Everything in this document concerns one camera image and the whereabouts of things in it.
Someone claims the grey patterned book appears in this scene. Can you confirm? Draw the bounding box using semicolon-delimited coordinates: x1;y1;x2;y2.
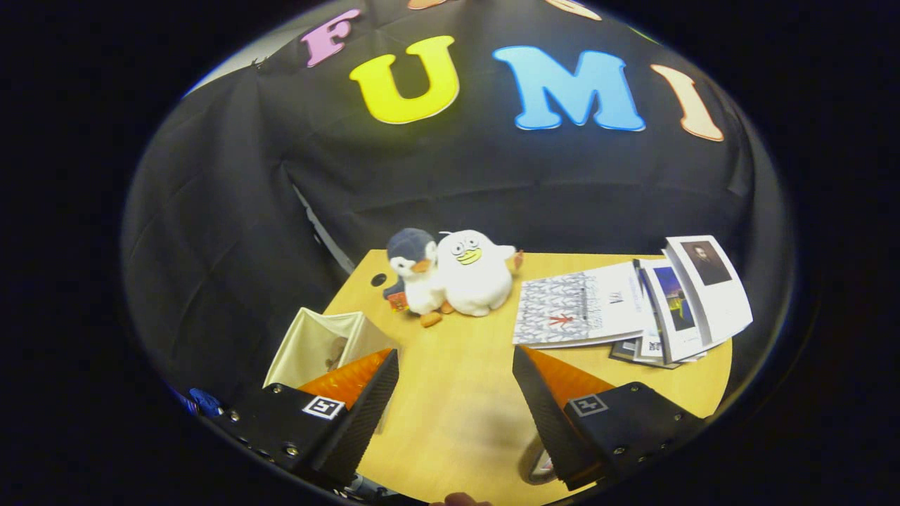
513;261;651;350

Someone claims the dark book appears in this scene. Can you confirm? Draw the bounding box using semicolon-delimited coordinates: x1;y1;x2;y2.
609;339;679;370

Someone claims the white book black lettering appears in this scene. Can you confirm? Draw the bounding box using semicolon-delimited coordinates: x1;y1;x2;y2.
633;309;707;366

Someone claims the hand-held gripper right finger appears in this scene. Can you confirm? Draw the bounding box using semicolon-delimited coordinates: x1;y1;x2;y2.
512;344;707;492

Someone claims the blue cloth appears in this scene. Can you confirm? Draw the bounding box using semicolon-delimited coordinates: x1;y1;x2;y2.
188;388;224;417

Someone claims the grey white penguin plush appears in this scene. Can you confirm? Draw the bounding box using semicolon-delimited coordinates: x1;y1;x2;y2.
383;228;454;329

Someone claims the beige fabric storage box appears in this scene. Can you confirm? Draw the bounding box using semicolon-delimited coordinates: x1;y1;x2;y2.
262;306;398;433

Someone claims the white book portrait picture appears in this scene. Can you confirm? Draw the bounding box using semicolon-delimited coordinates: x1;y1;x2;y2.
662;235;754;345

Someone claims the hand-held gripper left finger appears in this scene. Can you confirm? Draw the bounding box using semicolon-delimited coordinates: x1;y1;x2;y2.
211;348;400;486

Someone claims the white duck plush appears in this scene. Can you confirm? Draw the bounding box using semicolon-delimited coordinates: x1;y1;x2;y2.
436;230;525;318

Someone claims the white book blue picture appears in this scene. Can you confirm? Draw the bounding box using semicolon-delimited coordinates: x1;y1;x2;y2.
638;258;711;363

